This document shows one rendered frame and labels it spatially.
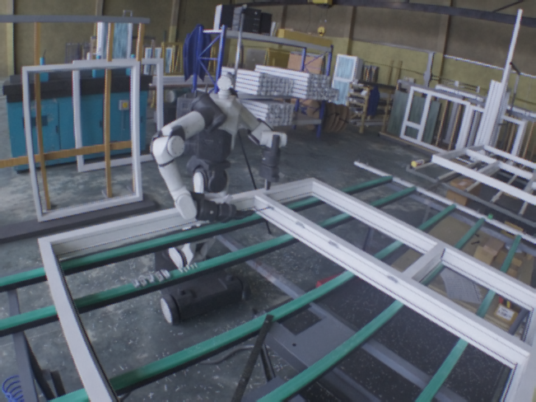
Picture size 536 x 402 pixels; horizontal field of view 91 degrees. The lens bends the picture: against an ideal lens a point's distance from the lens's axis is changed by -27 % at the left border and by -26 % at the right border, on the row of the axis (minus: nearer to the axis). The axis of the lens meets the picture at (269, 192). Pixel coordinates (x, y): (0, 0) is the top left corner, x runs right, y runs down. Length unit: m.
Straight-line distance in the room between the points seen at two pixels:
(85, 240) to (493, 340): 1.50
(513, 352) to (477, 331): 0.15
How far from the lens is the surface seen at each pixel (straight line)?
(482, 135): 7.37
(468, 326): 1.24
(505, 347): 1.24
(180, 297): 2.10
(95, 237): 1.36
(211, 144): 1.64
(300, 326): 1.46
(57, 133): 4.85
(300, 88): 6.03
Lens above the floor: 1.60
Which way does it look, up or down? 23 degrees down
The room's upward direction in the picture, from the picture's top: 8 degrees clockwise
